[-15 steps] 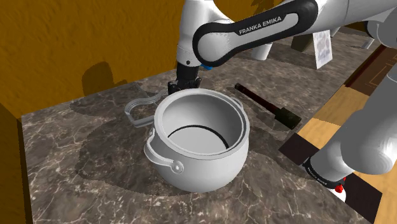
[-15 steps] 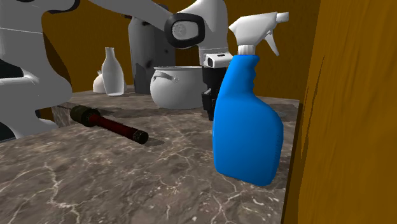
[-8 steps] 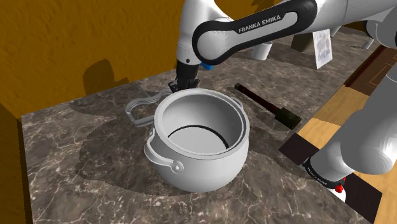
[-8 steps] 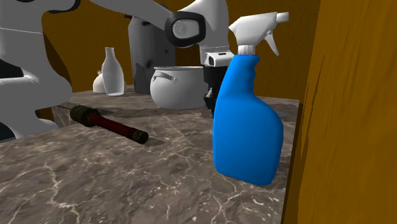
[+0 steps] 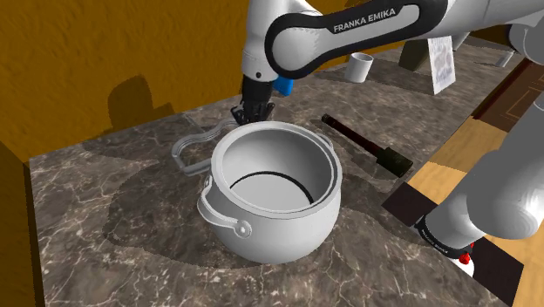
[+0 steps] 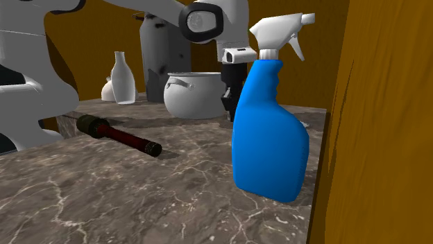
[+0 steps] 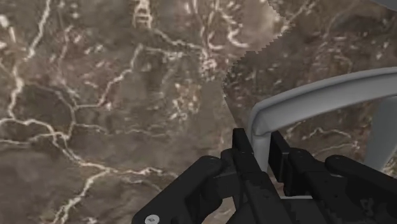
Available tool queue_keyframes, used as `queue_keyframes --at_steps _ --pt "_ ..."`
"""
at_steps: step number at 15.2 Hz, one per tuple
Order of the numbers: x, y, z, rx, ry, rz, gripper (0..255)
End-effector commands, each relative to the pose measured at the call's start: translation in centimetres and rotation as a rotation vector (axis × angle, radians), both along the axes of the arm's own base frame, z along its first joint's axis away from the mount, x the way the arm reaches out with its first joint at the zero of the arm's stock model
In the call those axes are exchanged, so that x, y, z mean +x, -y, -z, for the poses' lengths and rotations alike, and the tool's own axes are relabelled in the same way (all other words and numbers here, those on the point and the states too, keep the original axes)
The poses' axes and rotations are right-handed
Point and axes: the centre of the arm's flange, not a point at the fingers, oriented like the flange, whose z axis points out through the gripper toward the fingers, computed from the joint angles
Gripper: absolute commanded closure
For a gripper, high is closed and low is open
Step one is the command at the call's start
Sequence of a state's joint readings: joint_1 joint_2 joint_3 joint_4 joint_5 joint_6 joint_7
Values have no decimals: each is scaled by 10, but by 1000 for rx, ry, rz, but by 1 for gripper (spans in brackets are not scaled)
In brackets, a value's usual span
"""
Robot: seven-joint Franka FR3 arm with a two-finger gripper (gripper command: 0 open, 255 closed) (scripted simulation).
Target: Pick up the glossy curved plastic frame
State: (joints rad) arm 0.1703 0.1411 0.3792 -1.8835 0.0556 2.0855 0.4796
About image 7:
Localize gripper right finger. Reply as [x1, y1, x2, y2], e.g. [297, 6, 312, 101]
[268, 130, 397, 224]

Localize grey curved frame object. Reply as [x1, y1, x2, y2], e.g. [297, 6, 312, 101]
[247, 67, 397, 173]

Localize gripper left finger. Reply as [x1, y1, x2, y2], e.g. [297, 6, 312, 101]
[131, 127, 275, 224]

